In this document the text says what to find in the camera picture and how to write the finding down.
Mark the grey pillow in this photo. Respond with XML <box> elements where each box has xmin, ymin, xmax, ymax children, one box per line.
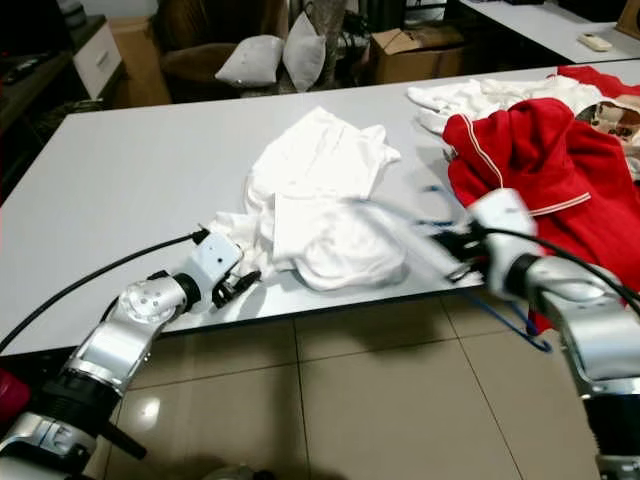
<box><xmin>215</xmin><ymin>35</ymin><xmax>287</xmax><ymax>90</ymax></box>
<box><xmin>282</xmin><ymin>12</ymin><xmax>330</xmax><ymax>94</ymax></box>

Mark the blue plastic hanger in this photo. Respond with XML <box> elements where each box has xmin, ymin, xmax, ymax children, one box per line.
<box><xmin>355</xmin><ymin>185</ymin><xmax>557</xmax><ymax>354</ymax></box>

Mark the red garment with white trim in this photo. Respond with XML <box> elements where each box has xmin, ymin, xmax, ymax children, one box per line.
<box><xmin>443</xmin><ymin>96</ymin><xmax>640</xmax><ymax>333</ymax></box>

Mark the black desk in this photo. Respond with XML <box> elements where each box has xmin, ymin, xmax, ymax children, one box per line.
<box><xmin>0</xmin><ymin>0</ymin><xmax>107</xmax><ymax>203</ymax></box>

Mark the white remote control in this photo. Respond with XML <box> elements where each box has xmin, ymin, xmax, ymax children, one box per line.
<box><xmin>578</xmin><ymin>33</ymin><xmax>617</xmax><ymax>52</ymax></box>

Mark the beige patterned garment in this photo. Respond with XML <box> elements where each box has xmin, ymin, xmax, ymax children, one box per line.
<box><xmin>588</xmin><ymin>95</ymin><xmax>640</xmax><ymax>182</ymax></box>

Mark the white side cabinet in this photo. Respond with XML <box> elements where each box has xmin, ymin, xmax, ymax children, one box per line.
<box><xmin>72</xmin><ymin>22</ymin><xmax>124</xmax><ymax>100</ymax></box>

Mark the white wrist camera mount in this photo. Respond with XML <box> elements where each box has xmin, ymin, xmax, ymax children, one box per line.
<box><xmin>465</xmin><ymin>188</ymin><xmax>542</xmax><ymax>297</ymax></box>
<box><xmin>185</xmin><ymin>232</ymin><xmax>247</xmax><ymax>312</ymax></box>

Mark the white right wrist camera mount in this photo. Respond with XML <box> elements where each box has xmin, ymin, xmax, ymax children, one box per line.
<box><xmin>465</xmin><ymin>188</ymin><xmax>542</xmax><ymax>297</ymax></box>

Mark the plain red garment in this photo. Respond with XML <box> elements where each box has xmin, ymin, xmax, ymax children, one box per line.
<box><xmin>555</xmin><ymin>65</ymin><xmax>640</xmax><ymax>102</ymax></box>

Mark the brown armchair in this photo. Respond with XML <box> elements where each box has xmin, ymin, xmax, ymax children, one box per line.
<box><xmin>155</xmin><ymin>0</ymin><xmax>288</xmax><ymax>102</ymax></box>

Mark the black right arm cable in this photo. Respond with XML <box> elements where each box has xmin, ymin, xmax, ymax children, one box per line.
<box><xmin>490</xmin><ymin>225</ymin><xmax>640</xmax><ymax>307</ymax></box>

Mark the white crumpled garment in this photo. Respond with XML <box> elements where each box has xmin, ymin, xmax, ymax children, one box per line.
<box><xmin>405</xmin><ymin>75</ymin><xmax>612</xmax><ymax>137</ymax></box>

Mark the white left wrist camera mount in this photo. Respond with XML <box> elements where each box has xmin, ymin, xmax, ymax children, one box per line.
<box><xmin>185</xmin><ymin>232</ymin><xmax>247</xmax><ymax>312</ymax></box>

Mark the open cardboard box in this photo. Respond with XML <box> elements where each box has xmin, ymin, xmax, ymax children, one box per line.
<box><xmin>368</xmin><ymin>25</ymin><xmax>467</xmax><ymax>87</ymax></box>

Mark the magenta plastic container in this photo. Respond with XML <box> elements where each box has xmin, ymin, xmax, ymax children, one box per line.
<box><xmin>0</xmin><ymin>370</ymin><xmax>34</xmax><ymax>427</ymax></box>

